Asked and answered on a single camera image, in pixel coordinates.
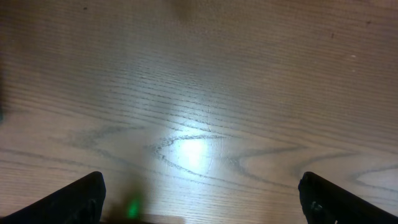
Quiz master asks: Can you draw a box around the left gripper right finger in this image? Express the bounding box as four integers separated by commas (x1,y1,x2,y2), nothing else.
298,172,397,224

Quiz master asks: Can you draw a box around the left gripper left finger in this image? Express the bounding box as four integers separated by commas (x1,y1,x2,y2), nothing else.
1,171,106,224

